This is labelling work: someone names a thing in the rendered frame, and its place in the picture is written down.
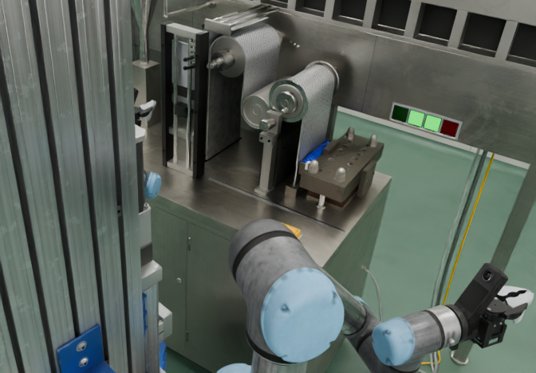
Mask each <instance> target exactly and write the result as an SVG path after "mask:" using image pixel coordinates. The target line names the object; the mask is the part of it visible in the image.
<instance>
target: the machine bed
mask: <svg viewBox="0 0 536 373"><path fill-rule="evenodd" d="M160 115H161V122H159V123H157V124H155V125H153V126H151V127H149V128H144V127H141V128H143V129H144V130H146V137H145V140H144V141H143V153H144V170H146V171H149V172H150V171H151V172H153V173H156V174H158V175H159V176H160V178H161V186H160V191H159V193H158V195H157V196H156V197H155V198H153V199H150V198H148V199H150V200H152V201H153V202H156V203H159V204H160V205H162V206H166V207H167V208H169V209H171V210H174V211H176V212H178V213H180V214H183V215H185V216H187V217H189V218H192V219H194V220H196V221H197V222H201V223H203V224H204V225H207V226H210V227H211V228H213V229H216V230H218V231H220V232H223V233H225V234H227V235H229V236H232V237H234V236H235V235H236V233H237V232H238V231H239V229H241V228H242V227H243V226H244V225H246V224H247V223H249V222H252V221H254V220H257V219H263V218H266V219H273V220H276V221H278V222H283V223H285V224H287V225H289V226H292V227H294V228H297V229H299V230H300V231H301V233H300V234H302V237H301V238H300V239H299V241H300V242H301V243H302V244H303V246H304V248H305V249H306V251H307V252H308V253H309V255H310V256H311V257H312V258H313V260H314V261H315V262H316V263H317V264H318V265H319V266H320V267H322V268H323V269H324V270H326V269H327V268H328V267H329V265H330V264H331V262H332V261H333V259H334V258H335V257H336V256H337V255H338V253H339V252H340V251H341V249H342V248H343V246H344V245H345V244H346V242H347V241H348V240H349V239H350V238H351V236H352V235H353V233H354V232H355V231H356V229H357V228H358V226H359V225H360V224H361V223H362V222H363V221H364V219H365V218H366V216H367V215H368V214H369V212H370V211H371V209H372V208H373V207H374V206H375V205H376V203H377V202H378V200H379V199H380V197H381V196H382V195H383V194H384V192H385V191H386V190H387V189H388V187H389V186H390V184H391V181H392V177H391V176H389V175H385V174H382V173H380V172H377V171H374V172H375V174H374V176H373V179H372V185H371V186H370V188H369V189H368V190H367V192H366V193H365V194H364V195H363V197H362V198H361V197H358V196H357V193H356V195H355V196H354V197H353V198H352V200H351V201H350V202H349V203H348V204H347V206H346V207H345V208H344V209H343V211H341V210H338V209H335V208H332V207H331V206H327V205H326V207H325V209H318V208H317V207H316V205H317V203H318V202H317V201H314V200H312V199H310V198H307V197H306V195H307V194H308V190H307V189H304V190H303V191H302V192H301V193H300V194H299V195H298V196H297V197H296V198H291V197H289V196H287V195H285V190H286V185H287V184H288V183H289V182H290V181H291V180H293V179H294V177H295V171H296V170H295V171H294V172H293V173H292V174H291V175H289V176H288V177H287V178H286V179H285V180H284V181H282V182H281V183H280V184H279V185H278V186H276V187H275V188H274V189H273V190H272V191H271V192H270V193H269V194H268V195H267V196H265V195H263V194H259V193H257V192H255V191H254V189H255V188H256V187H257V186H258V185H260V182H259V174H260V166H261V158H262V142H259V136H260V135H258V134H256V133H253V132H249V131H247V130H244V129H242V128H240V135H239V139H238V140H236V141H235V142H233V143H232V144H231V145H229V146H228V147H226V148H224V149H223V150H221V151H220V152H218V153H217V154H215V155H213V156H212V157H210V158H209V159H208V160H206V156H205V163H204V175H202V176H200V177H199V178H197V179H193V178H192V176H190V175H186V174H184V173H183V172H180V171H177V170H175V169H172V168H170V167H165V166H163V156H162V100H161V101H160ZM178 159H179V160H181V161H184V162H185V163H186V162H187V140H186V139H183V138H180V137H178ZM211 177H213V178H216V179H218V180H221V181H223V182H225V183H229V184H231V185H233V186H235V187H238V188H241V189H243V190H246V191H249V192H250V193H253V194H256V195H258V196H260V197H263V198H266V199H268V200H270V201H272V202H276V203H278V204H280V205H283V206H286V207H288V208H290V209H292V210H296V211H297V212H300V213H302V214H305V215H308V216H310V217H312V218H316V219H317V220H320V221H322V222H325V223H328V224H330V225H331V226H335V227H337V228H339V229H342V230H345V232H344V234H341V233H338V232H337V231H334V230H331V229H329V228H326V227H324V226H321V225H319V224H317V223H315V222H311V221H309V220H307V219H304V218H302V217H299V216H297V215H295V214H291V213H290V212H287V211H285V210H282V209H280V208H277V207H276V206H272V205H270V204H268V203H265V202H262V201H260V200H258V199H256V198H252V197H250V196H248V195H246V194H243V193H241V192H238V191H236V190H233V189H231V188H229V187H226V186H223V185H221V184H219V183H216V182H213V181H211V180H209V178H211Z"/></svg>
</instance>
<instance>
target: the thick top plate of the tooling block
mask: <svg viewBox="0 0 536 373"><path fill-rule="evenodd" d="M345 136H346V133H345V134H344V135H343V136H341V137H340V138H339V139H338V140H337V141H340V143H339V146H338V147H337V148H335V149H334V150H333V151H332V152H331V153H330V154H329V155H327V154H325V153H322V154H321V155H320V156H319V157H318V158H316V160H317V161H318V166H319V168H318V173H317V174H310V173H309V172H308V170H304V171H303V172H302V173H301V181H300V187H302V188H305V189H307V190H311V191H312V192H315V193H317V194H321V195H323V196H325V197H327V198H331V199H333V200H336V201H338V202H343V201H344V199H345V198H346V197H347V196H348V195H349V193H350V192H351V191H352V190H353V189H354V187H355V186H356V185H357V184H358V183H359V182H360V180H361V172H362V170H363V169H364V168H365V167H366V166H367V165H368V164H369V162H370V161H371V160H375V161H378V160H379V159H380V158H381V156H382V152H383V149H384V143H380V142H377V146H376V147H370V146H369V145H368V142H369V140H370V139H368V138H365V137H362V136H359V135H354V139H346V138H345ZM340 167H343V168H344V169H345V181H344V182H342V183H340V182H337V181H336V180H335V179H334V177H335V174H336V173H337V170H338V168H340Z"/></svg>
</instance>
